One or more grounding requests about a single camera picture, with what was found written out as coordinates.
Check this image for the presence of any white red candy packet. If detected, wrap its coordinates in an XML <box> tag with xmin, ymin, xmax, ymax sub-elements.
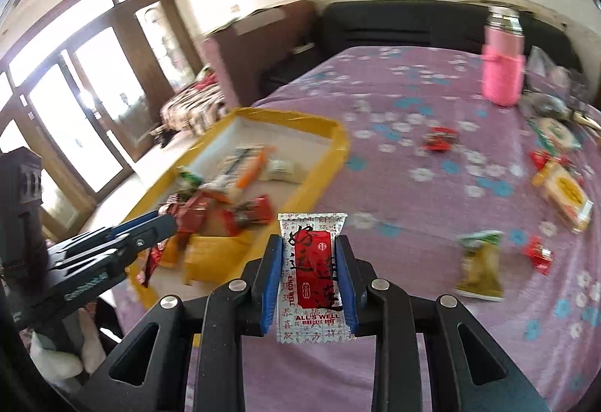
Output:
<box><xmin>276</xmin><ymin>213</ymin><xmax>352</xmax><ymax>345</ymax></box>

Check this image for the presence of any large yellow snack bag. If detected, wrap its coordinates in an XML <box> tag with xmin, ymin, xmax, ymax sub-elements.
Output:
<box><xmin>182</xmin><ymin>231</ymin><xmax>256</xmax><ymax>284</ymax></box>

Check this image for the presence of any green yellow snack packet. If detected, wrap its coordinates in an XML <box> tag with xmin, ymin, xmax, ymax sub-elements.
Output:
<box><xmin>455</xmin><ymin>230</ymin><xmax>504</xmax><ymax>301</ymax></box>

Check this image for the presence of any yellow rimmed white tray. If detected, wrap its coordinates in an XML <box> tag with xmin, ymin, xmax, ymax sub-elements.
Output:
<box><xmin>126</xmin><ymin>108</ymin><xmax>349</xmax><ymax>309</ymax></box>

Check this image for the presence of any purple floral tablecloth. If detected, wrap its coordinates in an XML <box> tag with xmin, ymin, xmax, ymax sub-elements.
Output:
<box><xmin>261</xmin><ymin>47</ymin><xmax>600</xmax><ymax>411</ymax></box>

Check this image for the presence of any wooden glass door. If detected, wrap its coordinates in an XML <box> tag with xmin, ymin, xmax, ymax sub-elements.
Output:
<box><xmin>1</xmin><ymin>0</ymin><xmax>203</xmax><ymax>239</ymax></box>

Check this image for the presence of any small red candy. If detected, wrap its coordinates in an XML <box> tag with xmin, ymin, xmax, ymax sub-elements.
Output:
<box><xmin>422</xmin><ymin>126</ymin><xmax>458</xmax><ymax>152</ymax></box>

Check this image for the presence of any patterned daybed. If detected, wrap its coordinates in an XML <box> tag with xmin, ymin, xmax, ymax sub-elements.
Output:
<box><xmin>160</xmin><ymin>65</ymin><xmax>228</xmax><ymax>135</ymax></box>

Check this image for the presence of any yellow boxed snack packet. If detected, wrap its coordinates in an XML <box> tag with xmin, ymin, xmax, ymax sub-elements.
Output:
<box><xmin>532</xmin><ymin>159</ymin><xmax>594</xmax><ymax>233</ymax></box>

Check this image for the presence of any brown armchair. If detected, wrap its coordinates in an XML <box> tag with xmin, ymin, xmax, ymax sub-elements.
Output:
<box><xmin>200</xmin><ymin>0</ymin><xmax>317</xmax><ymax>110</ymax></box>

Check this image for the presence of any black sofa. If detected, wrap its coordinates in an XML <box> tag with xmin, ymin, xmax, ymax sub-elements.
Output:
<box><xmin>260</xmin><ymin>0</ymin><xmax>584</xmax><ymax>96</ymax></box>

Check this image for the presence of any pink sleeved thermos bottle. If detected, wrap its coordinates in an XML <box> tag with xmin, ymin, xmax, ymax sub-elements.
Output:
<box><xmin>482</xmin><ymin>6</ymin><xmax>525</xmax><ymax>107</ymax></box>

